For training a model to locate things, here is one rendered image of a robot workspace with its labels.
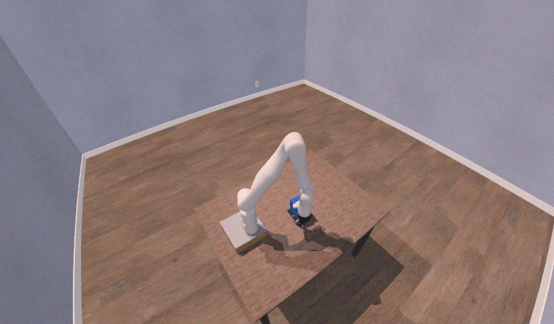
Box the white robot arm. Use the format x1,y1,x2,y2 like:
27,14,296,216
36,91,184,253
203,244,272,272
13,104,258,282
238,132,313,234

